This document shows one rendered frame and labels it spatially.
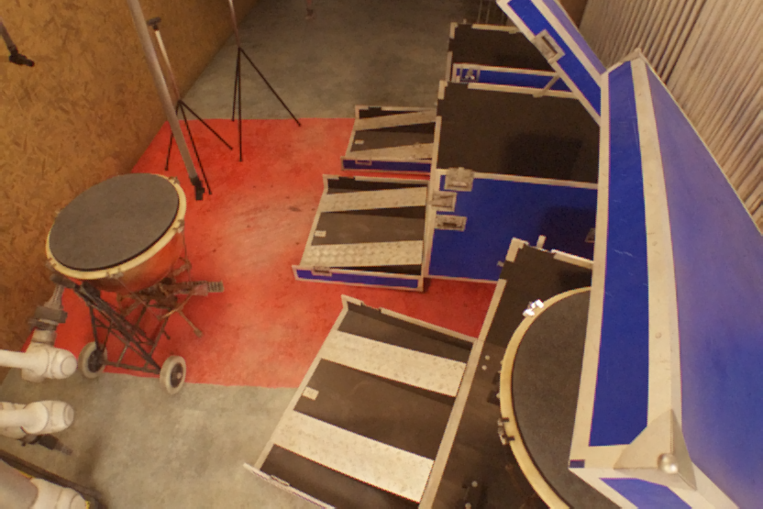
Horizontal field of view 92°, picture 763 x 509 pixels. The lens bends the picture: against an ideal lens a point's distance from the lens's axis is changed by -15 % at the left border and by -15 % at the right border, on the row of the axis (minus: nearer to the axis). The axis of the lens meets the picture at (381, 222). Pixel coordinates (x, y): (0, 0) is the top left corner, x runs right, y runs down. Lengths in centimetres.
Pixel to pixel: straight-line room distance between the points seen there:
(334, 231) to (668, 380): 261
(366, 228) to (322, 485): 163
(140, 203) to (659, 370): 219
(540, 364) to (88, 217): 210
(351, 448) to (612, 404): 170
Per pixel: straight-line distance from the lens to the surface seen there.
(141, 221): 222
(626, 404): 55
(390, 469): 208
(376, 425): 225
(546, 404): 135
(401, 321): 243
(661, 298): 61
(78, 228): 238
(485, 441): 212
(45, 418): 181
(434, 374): 223
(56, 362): 189
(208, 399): 249
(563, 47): 170
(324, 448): 219
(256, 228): 311
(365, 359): 234
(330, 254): 278
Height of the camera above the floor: 217
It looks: 46 degrees down
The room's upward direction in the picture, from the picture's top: straight up
